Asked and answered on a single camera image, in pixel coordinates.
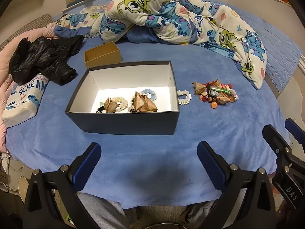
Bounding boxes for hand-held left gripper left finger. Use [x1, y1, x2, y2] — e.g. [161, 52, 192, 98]
[22, 142, 103, 229]

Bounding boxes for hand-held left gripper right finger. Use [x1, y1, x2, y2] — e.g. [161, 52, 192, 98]
[197, 141, 284, 229]

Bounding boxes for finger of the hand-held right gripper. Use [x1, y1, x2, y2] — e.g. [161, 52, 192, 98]
[285, 118, 305, 139]
[262, 124, 294, 166]

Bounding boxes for dark blue cardboard box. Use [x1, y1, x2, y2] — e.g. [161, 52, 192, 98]
[65, 61, 180, 135]

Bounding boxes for green lighter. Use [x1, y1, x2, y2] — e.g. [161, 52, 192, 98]
[210, 87, 230, 94]

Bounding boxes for person's grey trousers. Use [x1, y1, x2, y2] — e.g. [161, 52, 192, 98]
[79, 192, 215, 229]

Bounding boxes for blue bed sheet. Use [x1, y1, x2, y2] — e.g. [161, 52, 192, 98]
[5, 0, 303, 208]

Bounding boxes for small brown hair clip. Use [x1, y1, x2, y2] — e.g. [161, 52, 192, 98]
[104, 98, 121, 113]

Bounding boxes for pile of small snack packets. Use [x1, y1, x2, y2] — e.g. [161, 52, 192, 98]
[193, 79, 239, 109]

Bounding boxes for pale scrunchie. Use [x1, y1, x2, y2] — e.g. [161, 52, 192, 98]
[112, 97, 129, 110]

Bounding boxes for white scrunchie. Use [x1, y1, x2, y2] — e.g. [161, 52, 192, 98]
[177, 89, 192, 105]

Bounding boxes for brown triangular paper packet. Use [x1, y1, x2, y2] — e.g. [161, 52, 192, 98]
[133, 91, 158, 112]

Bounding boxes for white printed pillow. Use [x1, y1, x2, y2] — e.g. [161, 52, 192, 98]
[2, 73, 49, 127]

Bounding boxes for blue scrunchie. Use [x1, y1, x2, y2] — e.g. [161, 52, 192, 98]
[140, 89, 158, 101]

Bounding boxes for small brown cardboard box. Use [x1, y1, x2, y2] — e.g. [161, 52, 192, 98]
[84, 41, 122, 69]

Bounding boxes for black puffer jacket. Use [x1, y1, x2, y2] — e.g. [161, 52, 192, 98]
[9, 35, 85, 86]

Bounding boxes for checkered grey headboard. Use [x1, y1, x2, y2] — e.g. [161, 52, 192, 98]
[0, 14, 54, 50]

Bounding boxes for cartoon monster printed blanket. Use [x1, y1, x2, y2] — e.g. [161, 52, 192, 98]
[54, 0, 267, 90]

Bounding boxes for metal stool ring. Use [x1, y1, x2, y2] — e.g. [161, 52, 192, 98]
[140, 221, 186, 229]

